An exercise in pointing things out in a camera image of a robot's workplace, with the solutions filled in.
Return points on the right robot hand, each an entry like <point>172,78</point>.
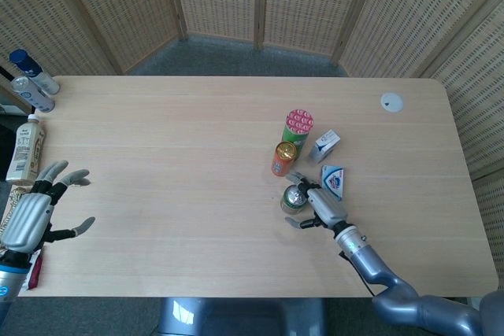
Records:
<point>323,204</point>

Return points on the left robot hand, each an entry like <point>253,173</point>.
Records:
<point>29,218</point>

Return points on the green tin can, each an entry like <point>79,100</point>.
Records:
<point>291,203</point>

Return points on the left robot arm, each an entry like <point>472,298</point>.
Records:
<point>10,283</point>

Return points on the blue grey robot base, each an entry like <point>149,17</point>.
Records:
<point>240,316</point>

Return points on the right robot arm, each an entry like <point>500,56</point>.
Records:
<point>393,289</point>

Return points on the patterned snack packet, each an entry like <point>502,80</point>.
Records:
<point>10,202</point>

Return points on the blue white soap box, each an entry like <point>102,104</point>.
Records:
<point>334,180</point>

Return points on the red snack wrapper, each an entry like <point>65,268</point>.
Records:
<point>35,271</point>

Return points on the small white blue carton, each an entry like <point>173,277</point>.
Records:
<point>325,147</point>

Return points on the orange soda can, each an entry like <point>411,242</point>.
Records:
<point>283,159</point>

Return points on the beige milk tea bottle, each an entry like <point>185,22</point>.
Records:
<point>25,151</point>

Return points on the green chip canister red lid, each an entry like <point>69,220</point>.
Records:
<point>297,131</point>

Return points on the clear capped blue label bottle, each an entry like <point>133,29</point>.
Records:
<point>32,96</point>

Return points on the blue capped white bottle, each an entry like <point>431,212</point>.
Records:
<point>33,72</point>

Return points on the woven folding screen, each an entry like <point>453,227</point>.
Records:
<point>252,1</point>

